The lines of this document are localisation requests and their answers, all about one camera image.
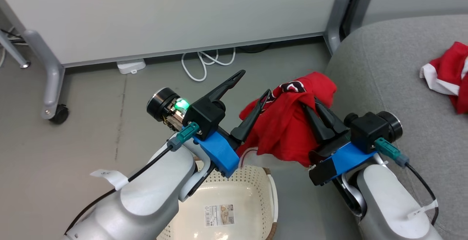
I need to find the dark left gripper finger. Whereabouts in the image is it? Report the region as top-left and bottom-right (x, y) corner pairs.
(199, 70), (246, 104)
(230, 89), (272, 142)

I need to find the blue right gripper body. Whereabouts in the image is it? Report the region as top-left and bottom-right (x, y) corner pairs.
(309, 111), (403, 187)

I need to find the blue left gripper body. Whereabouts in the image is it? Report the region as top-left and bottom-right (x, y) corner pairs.
(146, 87), (242, 179)

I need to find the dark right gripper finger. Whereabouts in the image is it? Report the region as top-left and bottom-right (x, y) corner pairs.
(301, 103), (332, 145)
(314, 98), (348, 138)

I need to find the red garment with printed logo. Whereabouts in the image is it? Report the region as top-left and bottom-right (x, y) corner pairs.
(237, 72), (337, 168)

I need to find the red garment with white trim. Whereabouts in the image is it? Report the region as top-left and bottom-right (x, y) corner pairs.
(420, 42), (468, 115)

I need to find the grey fabric sofa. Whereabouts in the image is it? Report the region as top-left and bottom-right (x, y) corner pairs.
(324, 13), (468, 240)

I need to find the cream perforated laundry basket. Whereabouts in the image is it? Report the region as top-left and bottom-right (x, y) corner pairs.
(157, 165), (279, 240)

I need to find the paper label sticker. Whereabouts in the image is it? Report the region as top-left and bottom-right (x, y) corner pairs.
(204, 204), (235, 228)

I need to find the large white partition panel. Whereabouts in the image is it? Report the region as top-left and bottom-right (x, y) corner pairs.
(0, 0), (358, 68)

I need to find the white power adapter box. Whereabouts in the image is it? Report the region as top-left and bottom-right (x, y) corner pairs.
(116, 59), (147, 75)

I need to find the black caster wheel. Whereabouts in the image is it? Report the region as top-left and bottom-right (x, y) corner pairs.
(49, 104), (70, 125)

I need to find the grey partition leg with caster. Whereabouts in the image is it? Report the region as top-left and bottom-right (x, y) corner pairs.
(22, 30), (66, 120)

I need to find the grey metal table leg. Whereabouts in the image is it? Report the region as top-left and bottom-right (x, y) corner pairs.
(0, 31), (31, 69)

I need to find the looped white cable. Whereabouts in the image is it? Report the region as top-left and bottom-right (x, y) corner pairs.
(181, 47), (237, 83)

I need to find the teal left camera connector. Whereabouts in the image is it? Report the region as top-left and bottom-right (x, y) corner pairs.
(167, 122), (201, 151)

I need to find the teal camera connector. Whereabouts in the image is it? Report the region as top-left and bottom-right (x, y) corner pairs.
(374, 138), (410, 168)
(167, 122), (201, 151)

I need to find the teal right camera connector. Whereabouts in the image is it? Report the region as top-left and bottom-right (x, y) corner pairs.
(374, 138), (410, 168)

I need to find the black cable under partition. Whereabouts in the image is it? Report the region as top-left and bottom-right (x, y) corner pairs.
(236, 42), (273, 54)

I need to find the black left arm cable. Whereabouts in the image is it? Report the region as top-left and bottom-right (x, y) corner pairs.
(64, 146), (173, 235)

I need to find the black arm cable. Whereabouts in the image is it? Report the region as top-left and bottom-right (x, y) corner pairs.
(64, 146), (173, 235)
(405, 162), (439, 226)

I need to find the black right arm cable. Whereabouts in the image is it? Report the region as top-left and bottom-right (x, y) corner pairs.
(405, 162), (439, 226)

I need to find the white right cable tag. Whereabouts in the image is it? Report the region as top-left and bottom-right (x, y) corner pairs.
(407, 200), (438, 220)

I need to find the white cable tag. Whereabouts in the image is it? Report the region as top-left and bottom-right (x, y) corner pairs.
(407, 200), (438, 220)
(90, 169), (129, 191)

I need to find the white left cable tag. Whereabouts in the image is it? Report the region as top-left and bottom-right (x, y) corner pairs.
(90, 169), (129, 191)

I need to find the black floor cable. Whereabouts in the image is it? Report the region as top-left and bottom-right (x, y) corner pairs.
(0, 28), (26, 46)

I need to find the long white floor cable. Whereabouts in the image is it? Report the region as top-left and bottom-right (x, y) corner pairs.
(0, 26), (17, 68)

